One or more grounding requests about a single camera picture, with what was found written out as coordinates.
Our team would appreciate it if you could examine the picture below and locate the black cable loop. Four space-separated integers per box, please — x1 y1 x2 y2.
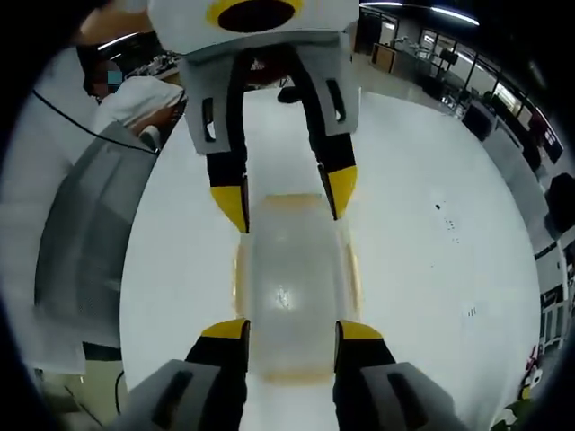
113 370 132 417

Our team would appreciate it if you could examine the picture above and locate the black office chair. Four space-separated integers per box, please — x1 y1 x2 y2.
462 101 496 141
544 172 575 238

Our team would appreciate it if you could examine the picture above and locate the thin black cable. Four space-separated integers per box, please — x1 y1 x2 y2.
31 88 158 156

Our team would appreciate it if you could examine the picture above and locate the clear container with yellow buckle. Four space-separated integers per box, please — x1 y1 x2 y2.
232 192 363 385

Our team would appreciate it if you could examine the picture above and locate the grey office chair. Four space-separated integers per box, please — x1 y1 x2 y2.
34 120 159 361

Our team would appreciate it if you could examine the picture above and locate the potted green plant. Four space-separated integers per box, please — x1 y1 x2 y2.
492 398 534 431

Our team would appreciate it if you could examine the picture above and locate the wooden cabinet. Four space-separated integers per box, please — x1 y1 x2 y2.
371 42 397 72

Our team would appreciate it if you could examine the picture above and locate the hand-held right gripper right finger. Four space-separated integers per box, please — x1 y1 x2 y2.
332 319 468 431

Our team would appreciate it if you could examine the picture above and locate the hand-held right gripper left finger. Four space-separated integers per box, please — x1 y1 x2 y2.
111 318 251 431

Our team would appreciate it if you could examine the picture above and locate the black white yellow toy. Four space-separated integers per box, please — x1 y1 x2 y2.
520 367 547 401

